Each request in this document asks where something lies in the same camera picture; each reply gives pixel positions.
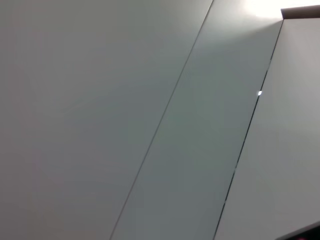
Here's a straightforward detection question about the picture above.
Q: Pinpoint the dark ceiling beam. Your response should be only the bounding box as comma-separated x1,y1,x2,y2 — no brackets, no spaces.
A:
280,6,320,21

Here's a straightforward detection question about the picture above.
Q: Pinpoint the bright ceiling light strip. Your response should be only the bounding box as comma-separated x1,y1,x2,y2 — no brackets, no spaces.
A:
279,0,320,10

